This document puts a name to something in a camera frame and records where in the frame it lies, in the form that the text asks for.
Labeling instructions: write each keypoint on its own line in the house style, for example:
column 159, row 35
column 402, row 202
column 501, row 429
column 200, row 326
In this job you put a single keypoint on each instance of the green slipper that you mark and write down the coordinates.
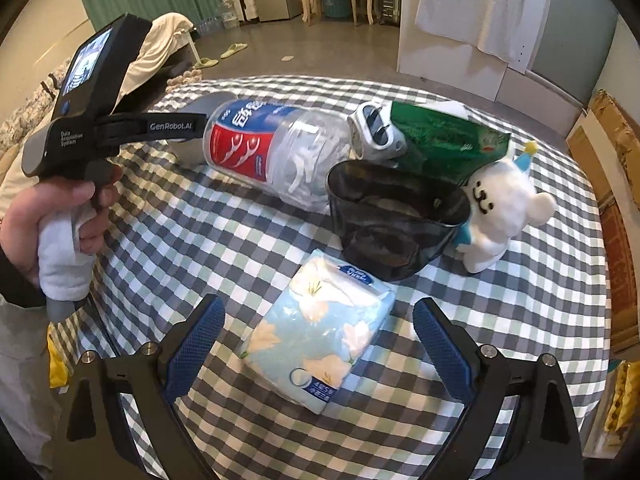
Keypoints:
column 206, row 63
column 234, row 50

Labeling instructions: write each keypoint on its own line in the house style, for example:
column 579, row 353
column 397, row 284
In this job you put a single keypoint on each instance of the pink fuzzy slipper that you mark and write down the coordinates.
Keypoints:
column 177, row 83
column 192, row 76

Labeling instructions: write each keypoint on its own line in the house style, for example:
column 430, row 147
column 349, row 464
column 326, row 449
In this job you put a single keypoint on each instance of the floral quilt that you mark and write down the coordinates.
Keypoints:
column 30, row 105

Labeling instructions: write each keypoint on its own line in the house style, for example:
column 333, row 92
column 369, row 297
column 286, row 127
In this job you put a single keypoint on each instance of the large water bottle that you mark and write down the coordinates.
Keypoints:
column 230, row 12

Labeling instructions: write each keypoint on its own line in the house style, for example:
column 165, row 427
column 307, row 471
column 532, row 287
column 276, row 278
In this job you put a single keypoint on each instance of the person's left hand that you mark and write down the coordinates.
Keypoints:
column 25, row 230

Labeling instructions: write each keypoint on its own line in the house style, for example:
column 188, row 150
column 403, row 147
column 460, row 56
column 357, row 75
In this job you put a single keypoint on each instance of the frosted glass door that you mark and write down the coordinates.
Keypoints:
column 575, row 25

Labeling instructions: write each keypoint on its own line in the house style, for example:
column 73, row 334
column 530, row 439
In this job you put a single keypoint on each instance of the teal bin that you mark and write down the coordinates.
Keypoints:
column 336, row 6

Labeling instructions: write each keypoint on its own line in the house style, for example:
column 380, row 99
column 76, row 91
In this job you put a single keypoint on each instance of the clear floss pick jar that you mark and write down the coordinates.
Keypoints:
column 300, row 150

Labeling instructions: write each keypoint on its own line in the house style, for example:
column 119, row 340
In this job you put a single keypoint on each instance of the white plush bear toy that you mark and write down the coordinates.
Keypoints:
column 500, row 200

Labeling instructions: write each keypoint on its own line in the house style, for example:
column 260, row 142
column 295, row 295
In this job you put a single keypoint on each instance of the person's grey clothing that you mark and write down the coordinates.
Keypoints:
column 22, row 370

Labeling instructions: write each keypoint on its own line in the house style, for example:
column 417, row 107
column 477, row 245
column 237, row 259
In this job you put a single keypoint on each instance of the bed with white sheet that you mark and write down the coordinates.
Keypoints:
column 160, row 40

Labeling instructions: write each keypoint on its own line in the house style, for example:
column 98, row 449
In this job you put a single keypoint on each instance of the green snack packet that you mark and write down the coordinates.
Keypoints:
column 440, row 135

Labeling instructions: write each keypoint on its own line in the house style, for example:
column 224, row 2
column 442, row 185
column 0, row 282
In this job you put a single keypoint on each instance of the yellow plastic bag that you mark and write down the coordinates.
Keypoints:
column 57, row 360

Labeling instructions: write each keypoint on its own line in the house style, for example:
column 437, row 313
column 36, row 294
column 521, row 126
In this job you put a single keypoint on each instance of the yellow patterned packet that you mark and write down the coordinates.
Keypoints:
column 622, row 395

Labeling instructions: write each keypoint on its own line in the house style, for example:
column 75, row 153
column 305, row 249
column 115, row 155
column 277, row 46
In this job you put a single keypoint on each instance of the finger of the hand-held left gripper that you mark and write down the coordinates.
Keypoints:
column 210, row 103

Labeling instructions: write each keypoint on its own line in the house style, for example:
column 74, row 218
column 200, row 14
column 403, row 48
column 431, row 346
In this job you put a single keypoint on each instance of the white suitcase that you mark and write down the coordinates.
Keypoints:
column 244, row 2

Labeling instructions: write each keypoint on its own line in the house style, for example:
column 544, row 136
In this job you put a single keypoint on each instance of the checked tablecloth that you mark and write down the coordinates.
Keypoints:
column 225, row 240

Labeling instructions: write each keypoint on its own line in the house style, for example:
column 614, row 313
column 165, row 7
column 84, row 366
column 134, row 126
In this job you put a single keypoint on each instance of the black plastic container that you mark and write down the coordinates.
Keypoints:
column 400, row 255

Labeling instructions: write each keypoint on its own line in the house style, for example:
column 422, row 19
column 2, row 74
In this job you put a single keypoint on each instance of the white grey small device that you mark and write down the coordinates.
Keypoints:
column 375, row 135

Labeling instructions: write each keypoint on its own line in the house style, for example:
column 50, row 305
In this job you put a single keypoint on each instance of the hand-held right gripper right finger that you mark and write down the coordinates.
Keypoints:
column 442, row 347

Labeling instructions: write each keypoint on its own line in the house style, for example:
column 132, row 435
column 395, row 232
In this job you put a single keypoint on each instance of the white hanging towel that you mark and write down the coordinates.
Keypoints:
column 470, row 5

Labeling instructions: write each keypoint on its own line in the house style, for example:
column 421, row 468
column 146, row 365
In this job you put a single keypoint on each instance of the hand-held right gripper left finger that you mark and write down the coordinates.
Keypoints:
column 194, row 347

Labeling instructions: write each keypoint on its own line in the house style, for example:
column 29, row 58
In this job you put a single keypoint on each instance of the floral blue tissue pack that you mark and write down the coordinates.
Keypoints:
column 310, row 335

